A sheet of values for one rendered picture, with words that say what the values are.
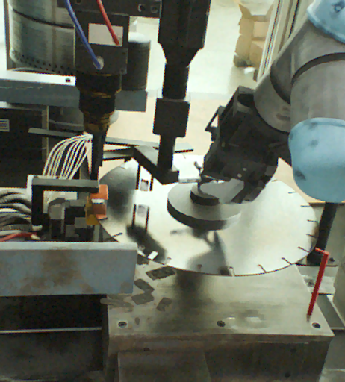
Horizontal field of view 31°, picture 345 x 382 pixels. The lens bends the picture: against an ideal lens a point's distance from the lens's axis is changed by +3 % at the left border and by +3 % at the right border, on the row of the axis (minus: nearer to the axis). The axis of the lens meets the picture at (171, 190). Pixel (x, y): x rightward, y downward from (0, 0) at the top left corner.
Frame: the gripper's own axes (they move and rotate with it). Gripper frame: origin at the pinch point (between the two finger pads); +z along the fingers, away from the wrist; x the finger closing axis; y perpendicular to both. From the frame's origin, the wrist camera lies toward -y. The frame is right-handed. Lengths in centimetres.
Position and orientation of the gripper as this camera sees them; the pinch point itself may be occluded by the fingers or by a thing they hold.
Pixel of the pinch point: (228, 196)
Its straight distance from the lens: 84.4
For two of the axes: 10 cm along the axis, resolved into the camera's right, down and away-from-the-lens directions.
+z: -3.1, 4.7, 8.3
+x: -0.9, 8.5, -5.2
